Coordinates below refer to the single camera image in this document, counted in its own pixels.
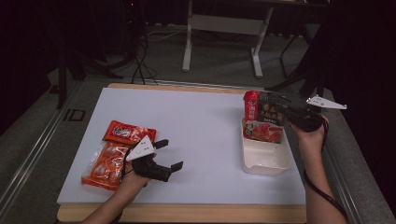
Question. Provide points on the person's right hand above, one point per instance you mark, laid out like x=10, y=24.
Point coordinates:
x=308, y=138

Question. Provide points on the black metal stand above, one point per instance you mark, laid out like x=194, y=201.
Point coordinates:
x=311, y=81
x=62, y=77

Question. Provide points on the small orange-red sauce packet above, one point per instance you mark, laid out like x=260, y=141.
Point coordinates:
x=124, y=132

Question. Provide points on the red and black soup packet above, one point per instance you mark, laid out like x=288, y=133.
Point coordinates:
x=264, y=130

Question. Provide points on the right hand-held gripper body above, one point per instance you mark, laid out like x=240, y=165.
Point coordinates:
x=306, y=119

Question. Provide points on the white table mat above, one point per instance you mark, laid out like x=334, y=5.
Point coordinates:
x=202, y=140

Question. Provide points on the white metal desk frame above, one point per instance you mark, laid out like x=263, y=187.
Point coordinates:
x=227, y=25

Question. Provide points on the metal floor rail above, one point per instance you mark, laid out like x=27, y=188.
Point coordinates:
x=31, y=155
x=351, y=174

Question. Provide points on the person's left hand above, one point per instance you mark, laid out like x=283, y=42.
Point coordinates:
x=134, y=180

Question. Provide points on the white plastic storage box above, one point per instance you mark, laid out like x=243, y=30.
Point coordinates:
x=264, y=158

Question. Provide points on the clear bag of orange snacks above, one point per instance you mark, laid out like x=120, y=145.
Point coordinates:
x=106, y=168

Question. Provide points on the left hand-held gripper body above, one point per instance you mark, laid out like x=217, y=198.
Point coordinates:
x=146, y=166

